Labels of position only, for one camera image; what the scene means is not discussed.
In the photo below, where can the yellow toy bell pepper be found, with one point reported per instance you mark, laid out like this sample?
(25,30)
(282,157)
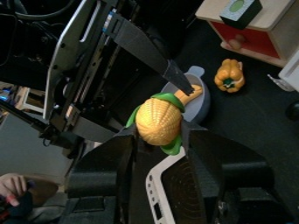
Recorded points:
(229,76)

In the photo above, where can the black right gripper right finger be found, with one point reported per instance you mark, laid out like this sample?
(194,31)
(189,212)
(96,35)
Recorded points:
(233,163)

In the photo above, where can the small clear plastic piece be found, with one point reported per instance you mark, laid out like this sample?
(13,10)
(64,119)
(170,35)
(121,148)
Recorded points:
(278,82)

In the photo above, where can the yellow toy corn green husk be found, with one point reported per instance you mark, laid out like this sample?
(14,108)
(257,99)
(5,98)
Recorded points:
(158,121)

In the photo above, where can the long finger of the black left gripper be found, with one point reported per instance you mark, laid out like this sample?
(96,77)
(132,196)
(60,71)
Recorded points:
(146,49)

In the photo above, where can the black round object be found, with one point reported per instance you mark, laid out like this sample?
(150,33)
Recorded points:
(293,111)

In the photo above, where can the black block with green oval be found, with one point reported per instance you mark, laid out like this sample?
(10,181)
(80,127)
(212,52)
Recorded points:
(240,11)

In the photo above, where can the white plastic container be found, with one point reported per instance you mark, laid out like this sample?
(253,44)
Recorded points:
(290,71)

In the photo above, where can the wooden box with red drawer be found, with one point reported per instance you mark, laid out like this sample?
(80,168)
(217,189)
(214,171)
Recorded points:
(252,35)

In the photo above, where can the person's hand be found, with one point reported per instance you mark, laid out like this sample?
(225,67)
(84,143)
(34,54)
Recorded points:
(10,186)

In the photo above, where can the orange wooden toy piece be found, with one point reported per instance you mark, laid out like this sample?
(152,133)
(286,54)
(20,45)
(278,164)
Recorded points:
(189,94)

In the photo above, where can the small grey-blue toy pan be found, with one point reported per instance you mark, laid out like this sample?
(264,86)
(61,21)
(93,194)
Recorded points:
(196,103)

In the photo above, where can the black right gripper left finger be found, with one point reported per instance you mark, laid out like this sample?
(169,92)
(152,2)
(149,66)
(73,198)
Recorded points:
(97,172)

